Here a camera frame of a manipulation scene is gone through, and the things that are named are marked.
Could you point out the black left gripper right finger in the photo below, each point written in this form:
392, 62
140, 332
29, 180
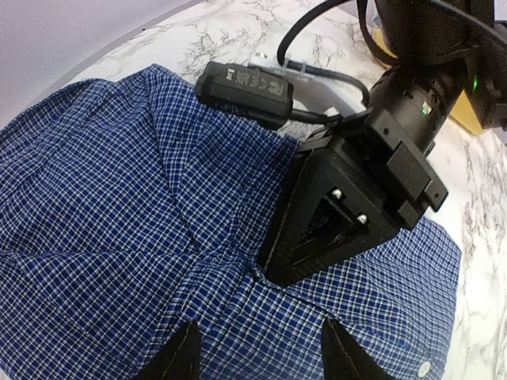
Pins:
344, 358

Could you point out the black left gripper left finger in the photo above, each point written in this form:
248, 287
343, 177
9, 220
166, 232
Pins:
179, 358

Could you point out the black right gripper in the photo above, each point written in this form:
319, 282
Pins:
352, 186

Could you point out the blue plaid button shirt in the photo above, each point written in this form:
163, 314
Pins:
129, 209

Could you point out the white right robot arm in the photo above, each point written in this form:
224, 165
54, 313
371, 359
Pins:
364, 175

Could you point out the yellow plastic laundry basket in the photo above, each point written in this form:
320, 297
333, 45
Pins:
467, 111

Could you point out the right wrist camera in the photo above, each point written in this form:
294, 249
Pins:
261, 96

